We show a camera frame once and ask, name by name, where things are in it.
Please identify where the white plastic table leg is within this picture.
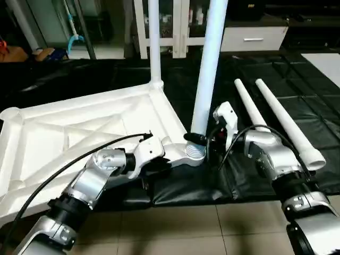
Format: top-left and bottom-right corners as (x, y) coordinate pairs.
(184, 0), (230, 161)
(256, 79), (326, 171)
(234, 79), (271, 133)
(148, 0), (163, 90)

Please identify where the white plastic table top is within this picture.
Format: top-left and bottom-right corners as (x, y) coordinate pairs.
(0, 81), (207, 229)

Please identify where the black work mat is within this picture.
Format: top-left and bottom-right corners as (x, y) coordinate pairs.
(0, 50), (340, 210)

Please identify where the white drawer unit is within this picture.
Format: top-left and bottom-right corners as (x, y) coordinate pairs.
(220, 21), (290, 53)

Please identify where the white glass-door cabinet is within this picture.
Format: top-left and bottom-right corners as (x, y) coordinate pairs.
(134, 0), (230, 59)

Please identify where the black speaker box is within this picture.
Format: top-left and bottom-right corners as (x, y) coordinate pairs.
(228, 0), (269, 21)

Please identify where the blue and yellow box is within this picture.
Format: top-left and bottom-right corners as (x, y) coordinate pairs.
(33, 47), (69, 61)

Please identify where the brown wooden desk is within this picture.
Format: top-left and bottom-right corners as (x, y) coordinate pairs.
(0, 45), (30, 63)

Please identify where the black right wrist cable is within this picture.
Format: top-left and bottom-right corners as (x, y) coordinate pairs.
(205, 124), (314, 181)

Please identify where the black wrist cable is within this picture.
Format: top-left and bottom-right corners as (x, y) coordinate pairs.
(205, 124), (314, 181)
(0, 133), (154, 255)

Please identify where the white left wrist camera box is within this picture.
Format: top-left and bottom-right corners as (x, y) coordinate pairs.
(127, 137), (166, 180)

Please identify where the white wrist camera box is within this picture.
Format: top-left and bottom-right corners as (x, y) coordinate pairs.
(212, 101), (239, 151)
(127, 137), (166, 180)

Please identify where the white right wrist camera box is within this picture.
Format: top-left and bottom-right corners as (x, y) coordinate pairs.
(212, 101), (239, 151)

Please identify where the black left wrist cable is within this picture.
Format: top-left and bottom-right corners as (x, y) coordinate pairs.
(0, 133), (154, 255)

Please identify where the teal long-handled dustpan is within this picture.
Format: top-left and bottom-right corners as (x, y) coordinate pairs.
(63, 0), (86, 55)

